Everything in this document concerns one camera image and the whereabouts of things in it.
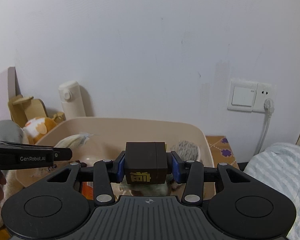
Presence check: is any brown hedgehog plush keychain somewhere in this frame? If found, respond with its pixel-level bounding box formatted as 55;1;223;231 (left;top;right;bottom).
170;140;202;162

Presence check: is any small black box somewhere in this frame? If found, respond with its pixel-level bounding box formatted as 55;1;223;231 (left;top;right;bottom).
125;142;168;185

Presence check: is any clear plastic bag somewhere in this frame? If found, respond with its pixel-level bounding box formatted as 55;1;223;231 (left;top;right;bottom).
55;133;98;150

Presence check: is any orange bottle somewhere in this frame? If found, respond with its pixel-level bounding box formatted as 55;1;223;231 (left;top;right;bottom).
81;182;94;200

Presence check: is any green plaid scrunchie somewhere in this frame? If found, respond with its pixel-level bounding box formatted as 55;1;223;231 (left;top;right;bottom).
120;176;180;197

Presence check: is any grey plush pillow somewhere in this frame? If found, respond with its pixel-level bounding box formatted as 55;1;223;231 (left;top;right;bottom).
0;120;29;144

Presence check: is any beige plastic storage bin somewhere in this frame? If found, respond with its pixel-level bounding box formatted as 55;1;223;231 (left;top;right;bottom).
13;116;217;201

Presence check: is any orange patterned cardboard box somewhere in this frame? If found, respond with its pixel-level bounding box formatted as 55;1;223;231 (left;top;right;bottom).
206;135;239;169

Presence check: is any orange plush toy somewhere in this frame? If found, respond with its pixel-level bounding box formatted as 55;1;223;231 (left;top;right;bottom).
23;117;57;145

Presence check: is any wooden stand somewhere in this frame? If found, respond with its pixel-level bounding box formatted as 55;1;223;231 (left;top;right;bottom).
8;94;47;127

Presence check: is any lilac board panel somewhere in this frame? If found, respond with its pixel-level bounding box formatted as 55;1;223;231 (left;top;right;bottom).
0;66;22;123

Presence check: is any white thermos bottle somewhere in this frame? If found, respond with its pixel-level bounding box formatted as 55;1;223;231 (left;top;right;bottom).
58;81;86;119

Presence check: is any striped light blue blanket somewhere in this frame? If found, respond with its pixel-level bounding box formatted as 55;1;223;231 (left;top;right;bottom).
244;142;300;239

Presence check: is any white wall switch socket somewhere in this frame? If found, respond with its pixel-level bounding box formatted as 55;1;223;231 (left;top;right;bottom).
227;79;276;113

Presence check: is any white plug and cable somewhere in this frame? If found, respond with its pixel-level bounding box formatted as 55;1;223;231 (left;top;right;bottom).
254;98;276;157

